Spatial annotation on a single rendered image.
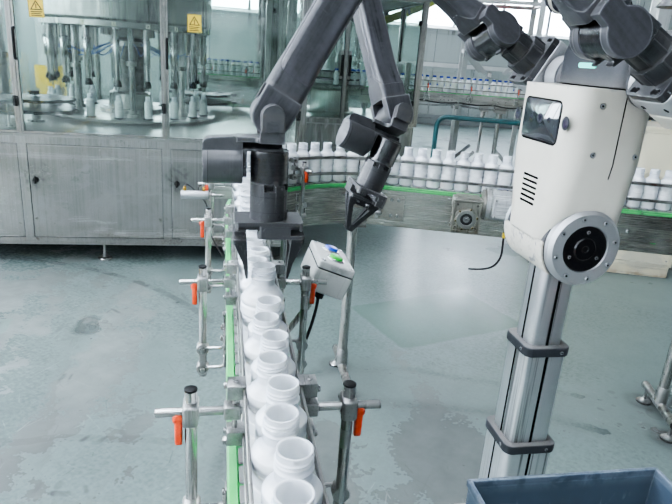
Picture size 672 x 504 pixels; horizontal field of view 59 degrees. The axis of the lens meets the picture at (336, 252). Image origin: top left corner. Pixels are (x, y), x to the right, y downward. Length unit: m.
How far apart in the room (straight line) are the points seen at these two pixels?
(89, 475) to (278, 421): 1.86
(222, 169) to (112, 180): 3.48
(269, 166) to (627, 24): 0.57
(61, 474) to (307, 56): 1.97
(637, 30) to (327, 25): 0.46
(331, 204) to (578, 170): 1.52
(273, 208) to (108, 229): 3.59
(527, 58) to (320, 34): 0.70
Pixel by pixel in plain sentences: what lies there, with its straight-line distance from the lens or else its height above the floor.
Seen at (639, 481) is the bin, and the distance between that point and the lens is 1.09.
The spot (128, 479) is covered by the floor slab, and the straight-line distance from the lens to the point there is 2.44.
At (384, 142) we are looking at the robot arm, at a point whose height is 1.36.
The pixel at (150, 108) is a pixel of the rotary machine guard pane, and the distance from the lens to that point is 4.25.
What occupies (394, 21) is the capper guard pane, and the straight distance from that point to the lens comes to 6.32.
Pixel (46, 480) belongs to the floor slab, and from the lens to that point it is 2.51.
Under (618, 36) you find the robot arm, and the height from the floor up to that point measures 1.58.
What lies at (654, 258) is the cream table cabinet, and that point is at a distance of 5.39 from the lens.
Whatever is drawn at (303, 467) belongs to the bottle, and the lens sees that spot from 0.58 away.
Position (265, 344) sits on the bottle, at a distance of 0.78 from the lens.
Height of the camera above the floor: 1.52
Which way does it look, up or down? 18 degrees down
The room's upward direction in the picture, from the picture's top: 4 degrees clockwise
